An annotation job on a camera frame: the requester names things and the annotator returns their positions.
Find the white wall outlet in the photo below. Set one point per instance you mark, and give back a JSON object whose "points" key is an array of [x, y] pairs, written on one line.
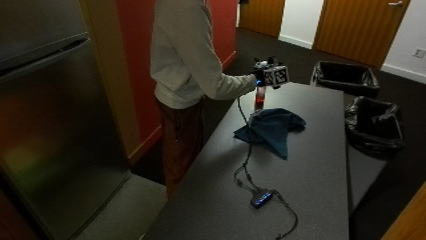
{"points": [[419, 52]]}

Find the the person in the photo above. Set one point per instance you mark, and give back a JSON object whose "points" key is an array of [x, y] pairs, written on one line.
{"points": [[187, 66]]}

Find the stainless steel refrigerator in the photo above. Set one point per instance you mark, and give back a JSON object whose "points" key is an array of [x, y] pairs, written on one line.
{"points": [[49, 126]]}

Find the white marker cube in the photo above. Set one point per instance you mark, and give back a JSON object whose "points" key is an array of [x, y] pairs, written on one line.
{"points": [[276, 75]]}

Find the black lined trash bin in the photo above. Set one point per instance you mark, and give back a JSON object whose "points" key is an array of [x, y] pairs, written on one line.
{"points": [[347, 77], [373, 126]]}

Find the black hub with blue lights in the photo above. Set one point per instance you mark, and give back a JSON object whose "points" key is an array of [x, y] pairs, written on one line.
{"points": [[262, 198]]}

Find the dark blue cloth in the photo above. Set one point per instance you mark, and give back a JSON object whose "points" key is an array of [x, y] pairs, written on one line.
{"points": [[271, 128]]}

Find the wooden door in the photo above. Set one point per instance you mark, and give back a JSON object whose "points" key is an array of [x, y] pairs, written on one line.
{"points": [[262, 15], [360, 28]]}

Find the red drink bottle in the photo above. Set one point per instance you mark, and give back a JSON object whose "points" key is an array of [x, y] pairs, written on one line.
{"points": [[260, 95]]}

